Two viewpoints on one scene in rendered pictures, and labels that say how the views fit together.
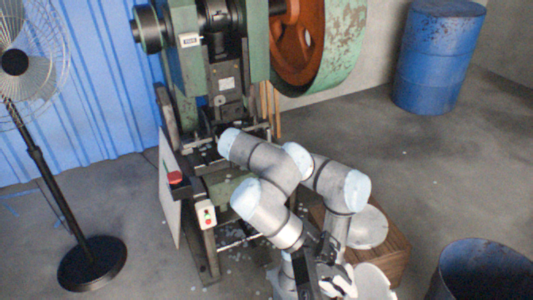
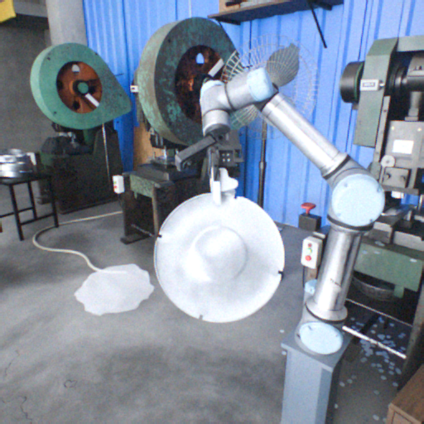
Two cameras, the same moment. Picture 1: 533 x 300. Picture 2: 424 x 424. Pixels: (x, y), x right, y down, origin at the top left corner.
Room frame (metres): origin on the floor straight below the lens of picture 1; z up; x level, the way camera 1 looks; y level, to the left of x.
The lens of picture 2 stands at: (0.13, -0.86, 1.29)
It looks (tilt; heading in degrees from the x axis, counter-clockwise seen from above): 20 degrees down; 67
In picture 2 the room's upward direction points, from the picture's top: straight up
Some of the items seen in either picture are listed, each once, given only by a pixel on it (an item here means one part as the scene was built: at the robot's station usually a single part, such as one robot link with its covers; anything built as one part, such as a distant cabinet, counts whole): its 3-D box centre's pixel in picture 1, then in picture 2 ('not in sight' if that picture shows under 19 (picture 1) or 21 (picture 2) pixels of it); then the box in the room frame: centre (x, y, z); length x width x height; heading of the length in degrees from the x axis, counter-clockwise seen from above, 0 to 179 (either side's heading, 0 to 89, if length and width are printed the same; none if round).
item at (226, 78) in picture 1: (224, 85); (404, 151); (1.50, 0.18, 1.04); 0.17 x 0.15 x 0.30; 23
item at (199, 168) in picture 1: (228, 143); (392, 225); (1.54, 0.19, 0.68); 0.45 x 0.30 x 0.06; 113
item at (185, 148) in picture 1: (195, 139); not in sight; (1.48, 0.35, 0.76); 0.17 x 0.06 x 0.10; 113
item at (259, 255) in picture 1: (244, 228); (364, 329); (1.42, 0.14, 0.14); 0.59 x 0.10 x 0.05; 23
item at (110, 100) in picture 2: not in sight; (93, 128); (0.44, 3.53, 0.87); 1.53 x 0.99 x 1.74; 26
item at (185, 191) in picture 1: (183, 197); (309, 231); (1.21, 0.39, 0.62); 0.10 x 0.06 x 0.20; 113
